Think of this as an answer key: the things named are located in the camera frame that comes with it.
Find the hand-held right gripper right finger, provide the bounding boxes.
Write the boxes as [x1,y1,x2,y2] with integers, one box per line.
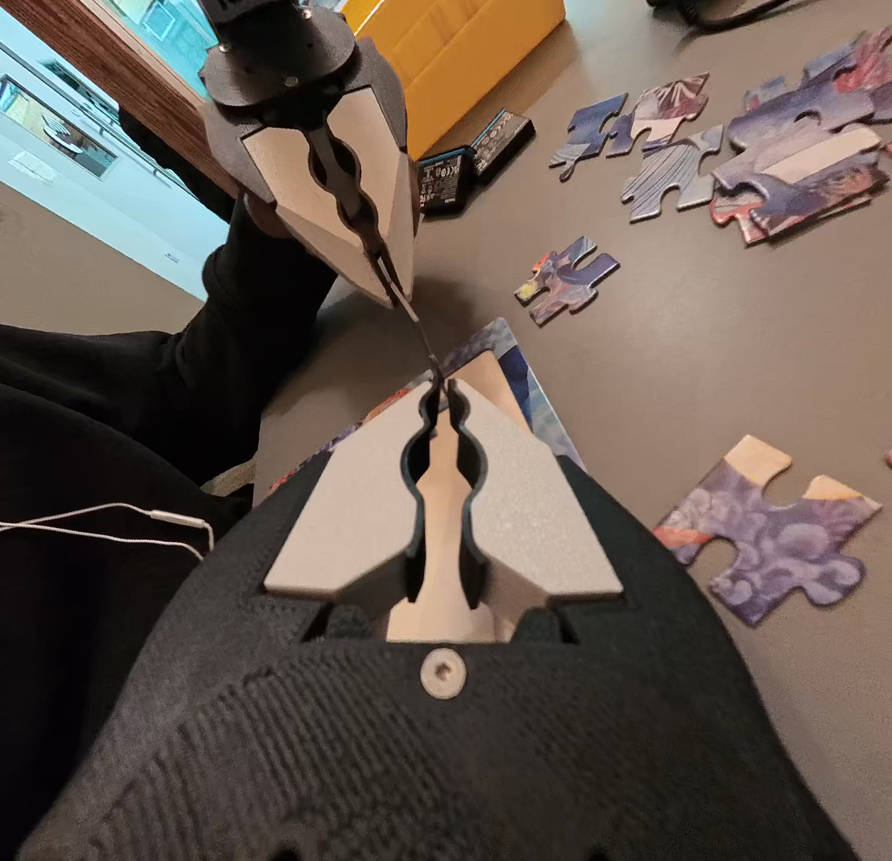
[448,379,624,610]

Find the small multicoloured puzzle piece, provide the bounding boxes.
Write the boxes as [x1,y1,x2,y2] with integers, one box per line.
[513,235,621,328]

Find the white cable with inline remote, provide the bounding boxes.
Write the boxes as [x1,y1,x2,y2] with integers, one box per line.
[0,500,216,564]

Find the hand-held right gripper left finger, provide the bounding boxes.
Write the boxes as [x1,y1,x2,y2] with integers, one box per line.
[263,380,443,607]

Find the pile of jigsaw puzzle pieces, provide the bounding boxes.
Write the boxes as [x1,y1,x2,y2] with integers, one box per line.
[549,26,892,247]

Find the black battery pack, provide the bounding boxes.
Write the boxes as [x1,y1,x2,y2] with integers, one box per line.
[417,146,476,218]
[470,108,538,184]

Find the yellow bin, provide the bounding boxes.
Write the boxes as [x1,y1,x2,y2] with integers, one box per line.
[340,0,567,160]

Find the wooden rail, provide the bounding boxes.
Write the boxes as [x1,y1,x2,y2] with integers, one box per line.
[0,0,241,179]

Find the person's left hand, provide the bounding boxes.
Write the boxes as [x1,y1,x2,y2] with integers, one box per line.
[240,191,302,243]

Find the large purple orange puzzle piece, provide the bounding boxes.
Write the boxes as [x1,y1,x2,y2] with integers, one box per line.
[654,434,884,627]

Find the colourful puzzle frame board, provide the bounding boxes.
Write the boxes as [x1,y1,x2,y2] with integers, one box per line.
[268,316,588,642]

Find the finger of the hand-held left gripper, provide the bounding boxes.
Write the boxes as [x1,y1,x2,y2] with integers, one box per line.
[333,84,424,302]
[240,125,396,310]

